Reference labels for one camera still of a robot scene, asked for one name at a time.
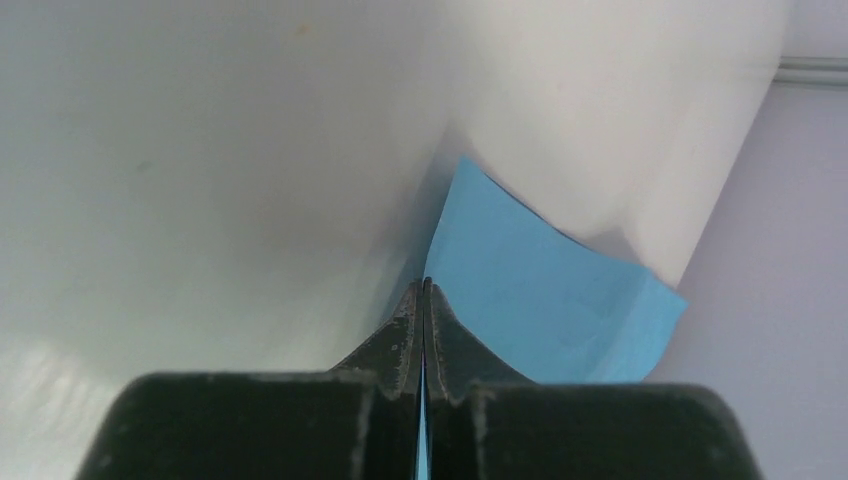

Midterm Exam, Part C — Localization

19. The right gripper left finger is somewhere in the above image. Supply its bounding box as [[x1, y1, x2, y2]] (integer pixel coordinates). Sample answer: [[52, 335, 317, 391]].
[[77, 282, 423, 479]]

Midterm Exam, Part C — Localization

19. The blue wrapping paper sheet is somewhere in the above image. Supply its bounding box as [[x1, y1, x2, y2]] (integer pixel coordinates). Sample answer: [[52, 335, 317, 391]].
[[413, 156, 690, 480]]

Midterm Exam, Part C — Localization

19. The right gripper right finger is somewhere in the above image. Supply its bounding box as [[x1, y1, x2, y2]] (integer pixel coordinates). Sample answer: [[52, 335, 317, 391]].
[[422, 280, 762, 479]]

